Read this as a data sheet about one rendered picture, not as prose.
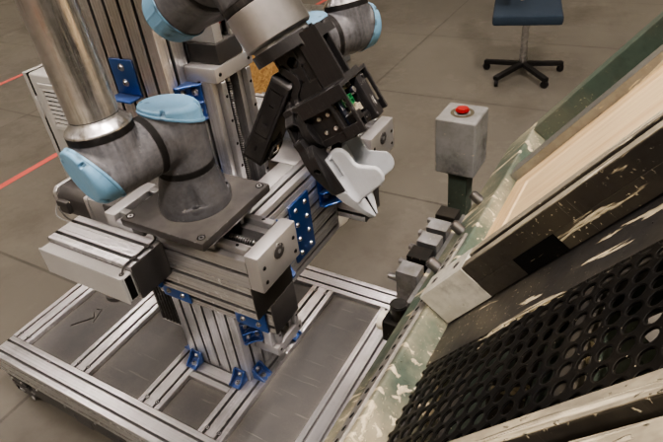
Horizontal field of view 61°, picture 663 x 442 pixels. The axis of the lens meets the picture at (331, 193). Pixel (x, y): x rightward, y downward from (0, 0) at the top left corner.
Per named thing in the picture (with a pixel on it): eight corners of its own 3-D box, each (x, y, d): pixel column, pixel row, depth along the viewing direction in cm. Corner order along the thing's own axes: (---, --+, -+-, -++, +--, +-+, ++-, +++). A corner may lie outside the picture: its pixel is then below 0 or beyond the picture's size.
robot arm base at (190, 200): (144, 212, 115) (129, 172, 110) (192, 176, 126) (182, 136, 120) (199, 229, 108) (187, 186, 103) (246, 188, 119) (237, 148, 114)
